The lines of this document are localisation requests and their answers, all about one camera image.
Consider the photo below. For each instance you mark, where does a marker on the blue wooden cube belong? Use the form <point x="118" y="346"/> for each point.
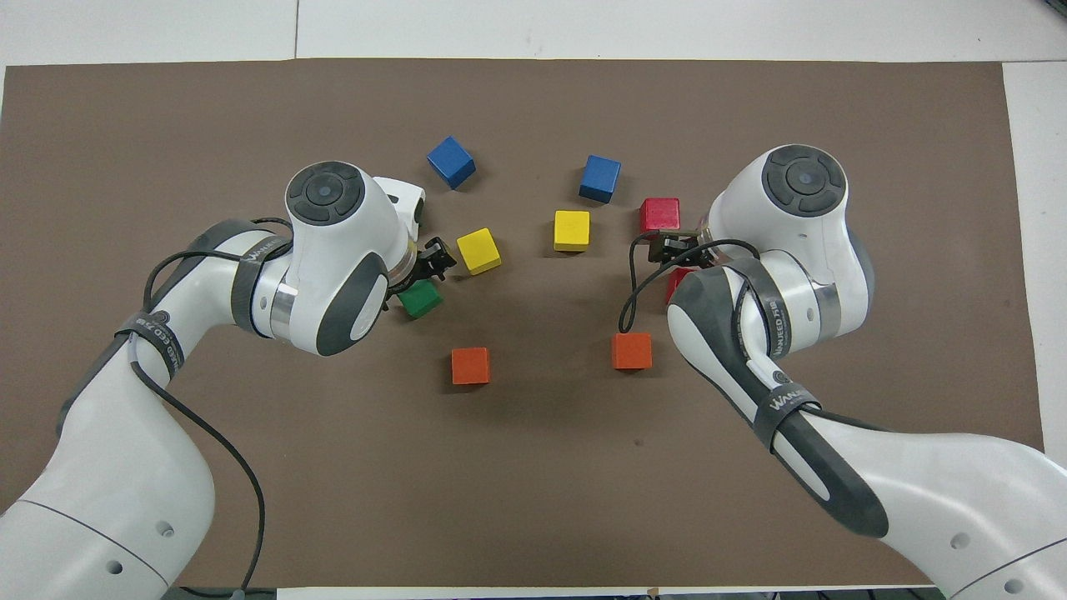
<point x="600" y="177"/>
<point x="451" y="161"/>

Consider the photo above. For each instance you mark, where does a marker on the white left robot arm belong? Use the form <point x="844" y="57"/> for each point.
<point x="125" y="483"/>

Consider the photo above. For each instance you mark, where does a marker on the orange wooden cube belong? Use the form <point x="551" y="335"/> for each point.
<point x="632" y="350"/>
<point x="471" y="365"/>

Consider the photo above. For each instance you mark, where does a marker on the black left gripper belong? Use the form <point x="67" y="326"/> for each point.
<point x="421" y="268"/>

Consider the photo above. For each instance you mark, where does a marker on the brown paper mat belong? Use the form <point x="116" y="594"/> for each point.
<point x="533" y="500"/>

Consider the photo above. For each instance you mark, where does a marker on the yellow wooden cube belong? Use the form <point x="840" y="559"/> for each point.
<point x="478" y="250"/>
<point x="572" y="229"/>

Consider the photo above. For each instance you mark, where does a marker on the red wooden cube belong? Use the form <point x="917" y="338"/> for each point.
<point x="677" y="282"/>
<point x="659" y="214"/>

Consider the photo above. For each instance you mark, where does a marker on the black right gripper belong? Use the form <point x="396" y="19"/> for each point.
<point x="702" y="250"/>

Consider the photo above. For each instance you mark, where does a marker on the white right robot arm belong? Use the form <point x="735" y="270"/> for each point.
<point x="917" y="492"/>

